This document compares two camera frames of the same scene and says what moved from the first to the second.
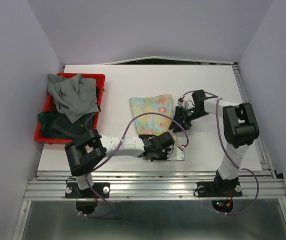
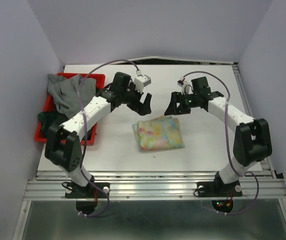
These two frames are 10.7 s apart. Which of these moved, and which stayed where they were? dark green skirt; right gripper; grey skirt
Moved: right gripper
Stayed: grey skirt; dark green skirt
